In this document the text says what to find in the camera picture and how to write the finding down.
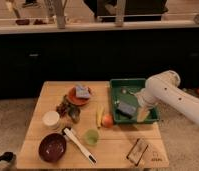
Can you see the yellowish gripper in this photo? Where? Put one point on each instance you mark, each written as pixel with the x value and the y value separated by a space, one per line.
pixel 143 113

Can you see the grey blue sponge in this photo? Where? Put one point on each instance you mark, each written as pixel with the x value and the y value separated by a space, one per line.
pixel 126 109

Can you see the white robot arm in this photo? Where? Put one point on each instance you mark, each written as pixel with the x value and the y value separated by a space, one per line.
pixel 164 87

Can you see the green plastic cup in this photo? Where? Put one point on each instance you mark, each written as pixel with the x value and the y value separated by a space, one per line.
pixel 91 137

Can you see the green plastic tray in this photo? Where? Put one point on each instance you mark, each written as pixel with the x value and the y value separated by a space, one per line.
pixel 133 85

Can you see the metal spoon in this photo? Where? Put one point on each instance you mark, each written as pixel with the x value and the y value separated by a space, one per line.
pixel 125 91

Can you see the black framed card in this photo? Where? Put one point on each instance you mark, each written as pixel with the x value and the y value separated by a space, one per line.
pixel 137 151

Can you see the orange fruit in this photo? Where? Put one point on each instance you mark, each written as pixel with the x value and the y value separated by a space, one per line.
pixel 107 121

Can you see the yellow banana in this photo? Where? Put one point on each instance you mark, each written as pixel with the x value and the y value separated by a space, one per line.
pixel 99 114

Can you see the blue grey cloth block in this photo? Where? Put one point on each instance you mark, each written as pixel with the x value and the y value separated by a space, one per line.
pixel 82 92

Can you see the orange plate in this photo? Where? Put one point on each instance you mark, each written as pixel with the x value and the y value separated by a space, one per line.
pixel 72 98

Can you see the dark maroon bowl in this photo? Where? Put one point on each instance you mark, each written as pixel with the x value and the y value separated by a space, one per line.
pixel 52 148

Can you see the black object at floor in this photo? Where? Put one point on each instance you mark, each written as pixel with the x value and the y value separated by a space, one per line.
pixel 7 156

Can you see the wooden counter ledge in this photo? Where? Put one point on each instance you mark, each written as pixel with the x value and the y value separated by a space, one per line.
pixel 85 27

